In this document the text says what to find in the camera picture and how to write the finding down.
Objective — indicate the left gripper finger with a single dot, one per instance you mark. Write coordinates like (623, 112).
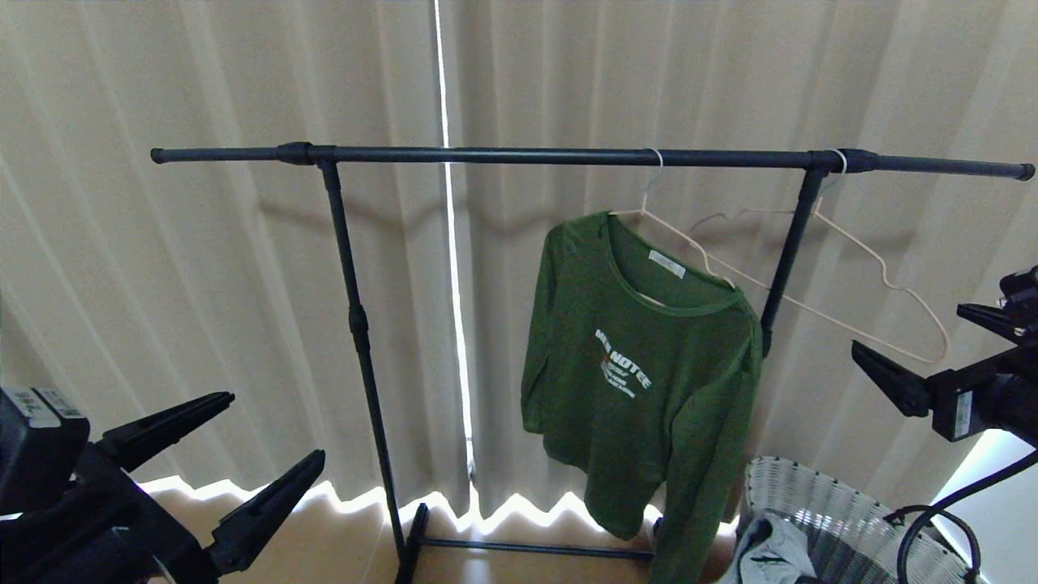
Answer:
(259, 519)
(162, 430)

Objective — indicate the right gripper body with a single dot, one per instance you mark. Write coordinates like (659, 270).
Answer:
(989, 397)

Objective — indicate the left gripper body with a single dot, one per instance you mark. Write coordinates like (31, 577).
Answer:
(81, 535)

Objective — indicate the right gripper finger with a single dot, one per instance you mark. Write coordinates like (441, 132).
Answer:
(892, 381)
(993, 320)

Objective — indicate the pale grey garment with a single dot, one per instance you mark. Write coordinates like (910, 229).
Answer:
(770, 551)

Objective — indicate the pink clothes hanger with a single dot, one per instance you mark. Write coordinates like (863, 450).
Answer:
(685, 239)
(884, 280)

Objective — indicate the green long-sleeved shirt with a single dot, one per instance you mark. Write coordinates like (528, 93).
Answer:
(632, 365)

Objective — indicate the white laundry basket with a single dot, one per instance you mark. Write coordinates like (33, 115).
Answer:
(843, 503)

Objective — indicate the black clothes rack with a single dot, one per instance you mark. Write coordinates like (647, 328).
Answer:
(486, 155)

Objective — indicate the beige curtain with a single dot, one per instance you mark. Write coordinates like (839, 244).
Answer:
(203, 284)

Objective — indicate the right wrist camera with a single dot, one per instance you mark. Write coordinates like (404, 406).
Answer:
(1023, 285)

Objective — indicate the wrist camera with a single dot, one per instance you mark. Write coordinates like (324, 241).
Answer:
(1023, 285)
(36, 446)

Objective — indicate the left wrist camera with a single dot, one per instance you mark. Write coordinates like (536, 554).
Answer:
(36, 446)

